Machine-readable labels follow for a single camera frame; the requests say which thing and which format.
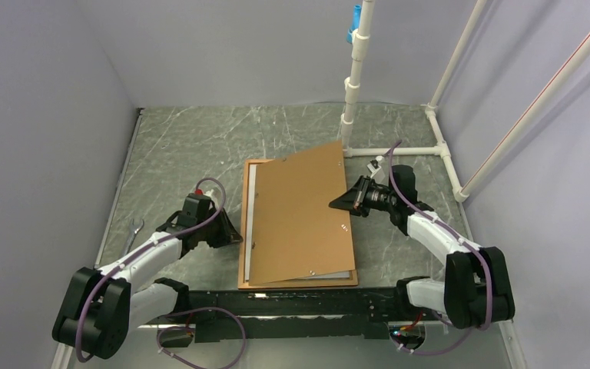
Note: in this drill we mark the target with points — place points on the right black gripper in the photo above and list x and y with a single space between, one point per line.
353 200

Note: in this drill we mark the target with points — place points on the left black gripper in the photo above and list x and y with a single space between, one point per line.
228 234

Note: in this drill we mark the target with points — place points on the brown backing board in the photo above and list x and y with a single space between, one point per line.
300 214

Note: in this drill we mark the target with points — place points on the wooden picture frame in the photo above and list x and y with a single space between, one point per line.
335 280

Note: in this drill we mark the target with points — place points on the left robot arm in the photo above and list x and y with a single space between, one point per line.
102 304

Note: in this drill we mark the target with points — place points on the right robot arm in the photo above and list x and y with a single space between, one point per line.
475 290

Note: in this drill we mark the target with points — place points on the silver wrench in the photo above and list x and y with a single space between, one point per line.
134 227

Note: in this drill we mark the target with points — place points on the blue clip on pipe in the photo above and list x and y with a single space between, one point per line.
355 23

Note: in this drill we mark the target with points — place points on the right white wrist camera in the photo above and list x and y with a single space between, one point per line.
375 168

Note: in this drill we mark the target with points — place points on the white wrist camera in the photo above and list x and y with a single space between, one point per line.
375 168
214 193

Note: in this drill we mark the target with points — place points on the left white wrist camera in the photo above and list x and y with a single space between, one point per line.
214 193

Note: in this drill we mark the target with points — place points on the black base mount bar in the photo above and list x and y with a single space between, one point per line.
289 313

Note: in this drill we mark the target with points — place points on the aluminium rail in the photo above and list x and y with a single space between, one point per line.
497 347

